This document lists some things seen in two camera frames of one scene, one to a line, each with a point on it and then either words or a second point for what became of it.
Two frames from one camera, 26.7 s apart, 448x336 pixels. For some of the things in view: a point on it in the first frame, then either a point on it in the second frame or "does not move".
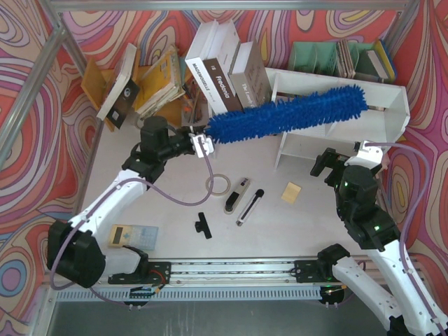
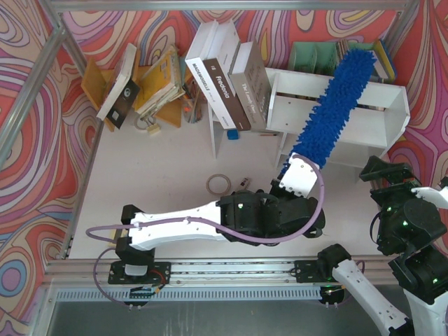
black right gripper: (331, 164) to (390, 174)
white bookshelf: (388, 113) does not move
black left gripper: (191, 141) to (280, 185)
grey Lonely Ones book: (250, 76) does not move
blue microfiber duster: (285, 113) to (334, 108)
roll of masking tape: (218, 175) does not move
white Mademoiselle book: (200, 73) does not move
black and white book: (124, 92) does not move
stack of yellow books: (162, 82) does not move
